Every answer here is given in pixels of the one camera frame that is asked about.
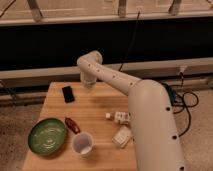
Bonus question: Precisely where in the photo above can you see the black eraser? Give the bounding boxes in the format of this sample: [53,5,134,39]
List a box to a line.
[62,86,75,103]

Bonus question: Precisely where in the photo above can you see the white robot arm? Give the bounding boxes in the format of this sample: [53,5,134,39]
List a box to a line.
[77,51,187,171]

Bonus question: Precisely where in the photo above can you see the white plastic bottle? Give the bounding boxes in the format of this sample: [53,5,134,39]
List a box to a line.
[105,111,130,125]

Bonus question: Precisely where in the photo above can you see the white plastic cup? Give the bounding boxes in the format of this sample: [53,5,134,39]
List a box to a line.
[72,132,94,157]

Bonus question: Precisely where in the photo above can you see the clear wrapped packet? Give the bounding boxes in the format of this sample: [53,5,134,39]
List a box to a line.
[112,126,132,148]

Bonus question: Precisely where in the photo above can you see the green bowl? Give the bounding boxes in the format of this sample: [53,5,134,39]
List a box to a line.
[28,118,67,156]

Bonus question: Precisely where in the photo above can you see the blue power adapter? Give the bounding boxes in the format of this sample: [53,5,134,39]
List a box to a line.
[167,86,176,105]

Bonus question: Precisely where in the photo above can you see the black hanging cable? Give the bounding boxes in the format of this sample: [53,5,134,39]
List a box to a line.
[116,11,141,73]

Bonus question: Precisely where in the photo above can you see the black floor cable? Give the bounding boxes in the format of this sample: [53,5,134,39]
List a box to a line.
[161,71,200,138]

